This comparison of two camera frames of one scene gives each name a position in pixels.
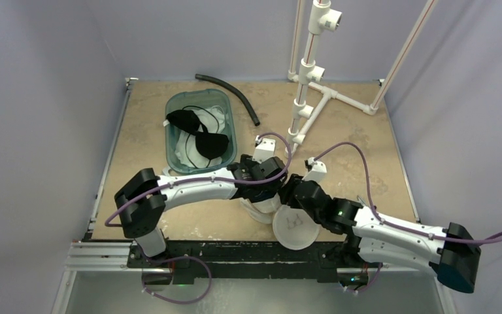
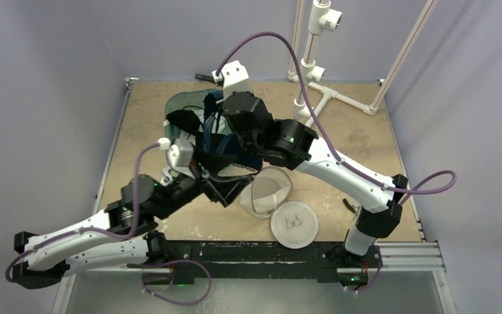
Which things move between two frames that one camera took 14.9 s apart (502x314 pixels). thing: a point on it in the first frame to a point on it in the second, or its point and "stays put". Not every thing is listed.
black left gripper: x=248 y=161 to x=224 y=189
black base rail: x=250 y=260 stays put
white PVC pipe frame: x=323 y=16 stays put
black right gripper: x=293 y=190 to x=216 y=106
